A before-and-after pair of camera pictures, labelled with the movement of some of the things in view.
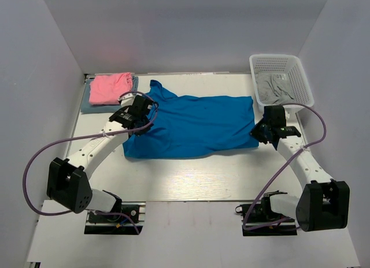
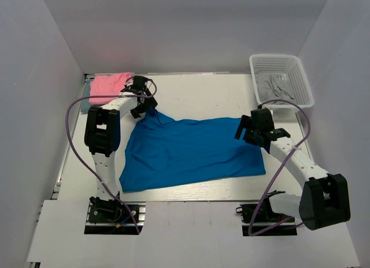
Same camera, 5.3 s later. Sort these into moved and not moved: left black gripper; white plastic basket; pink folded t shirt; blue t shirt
Moved: left black gripper; blue t shirt
Not moved: pink folded t shirt; white plastic basket
